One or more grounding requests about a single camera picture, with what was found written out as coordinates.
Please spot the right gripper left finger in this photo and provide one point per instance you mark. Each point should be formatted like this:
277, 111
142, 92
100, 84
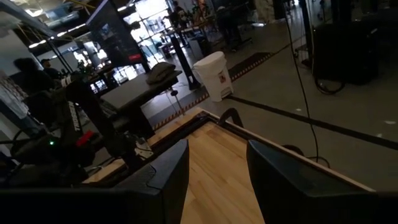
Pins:
155, 193

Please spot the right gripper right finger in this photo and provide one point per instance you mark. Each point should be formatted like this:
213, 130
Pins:
311, 193

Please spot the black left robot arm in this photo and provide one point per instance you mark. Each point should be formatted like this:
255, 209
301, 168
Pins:
74, 112

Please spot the red tape strip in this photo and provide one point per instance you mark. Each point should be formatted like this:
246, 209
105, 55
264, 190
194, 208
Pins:
84, 138

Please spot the grey office desk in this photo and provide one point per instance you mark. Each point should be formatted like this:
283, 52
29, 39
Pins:
136, 90

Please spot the white trash bin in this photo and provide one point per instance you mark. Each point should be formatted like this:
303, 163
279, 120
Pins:
213, 77

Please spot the black pole stand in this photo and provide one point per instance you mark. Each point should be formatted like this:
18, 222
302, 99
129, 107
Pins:
183, 62

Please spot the black equipment box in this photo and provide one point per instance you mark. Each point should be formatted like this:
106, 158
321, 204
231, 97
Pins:
345, 53

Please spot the person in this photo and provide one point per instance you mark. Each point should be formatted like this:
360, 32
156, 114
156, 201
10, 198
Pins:
51, 71
34, 84
178, 14

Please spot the white patterned cloth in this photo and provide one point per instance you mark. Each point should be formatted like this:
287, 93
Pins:
12, 96

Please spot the black office chair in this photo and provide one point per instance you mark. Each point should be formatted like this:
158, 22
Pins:
231, 28

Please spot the silver mounting bracket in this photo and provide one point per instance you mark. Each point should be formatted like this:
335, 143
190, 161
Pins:
143, 149

